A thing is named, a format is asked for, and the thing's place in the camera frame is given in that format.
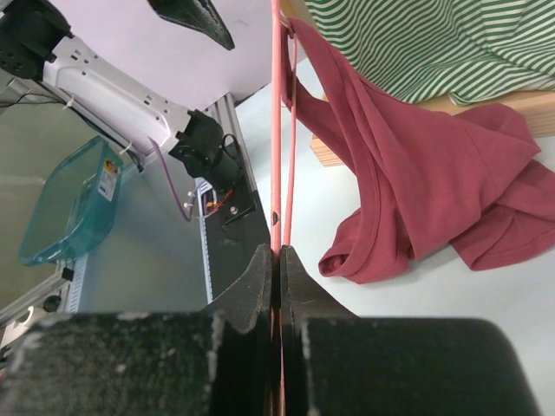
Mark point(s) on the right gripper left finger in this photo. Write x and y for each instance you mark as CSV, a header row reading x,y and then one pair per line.
x,y
215,361

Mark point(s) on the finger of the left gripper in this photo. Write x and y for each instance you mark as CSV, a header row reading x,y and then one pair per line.
x,y
197,15

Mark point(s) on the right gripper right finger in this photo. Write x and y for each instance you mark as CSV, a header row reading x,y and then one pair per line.
x,y
337,363

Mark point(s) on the pink wire hanger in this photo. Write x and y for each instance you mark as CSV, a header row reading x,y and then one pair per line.
x,y
277,130

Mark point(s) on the red tank top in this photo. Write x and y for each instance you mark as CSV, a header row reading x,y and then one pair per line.
x,y
492,215

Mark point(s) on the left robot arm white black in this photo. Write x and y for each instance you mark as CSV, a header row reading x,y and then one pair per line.
x,y
37,43

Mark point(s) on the teal transparent plastic bin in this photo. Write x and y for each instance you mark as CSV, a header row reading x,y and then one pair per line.
x,y
76,207

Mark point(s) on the green striped garment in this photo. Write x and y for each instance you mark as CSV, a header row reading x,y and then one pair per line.
x,y
470,51

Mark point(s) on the wooden clothes rack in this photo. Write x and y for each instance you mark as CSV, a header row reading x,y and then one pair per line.
x,y
366,127

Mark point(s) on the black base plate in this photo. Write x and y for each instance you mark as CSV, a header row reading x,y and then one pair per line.
x,y
233,233

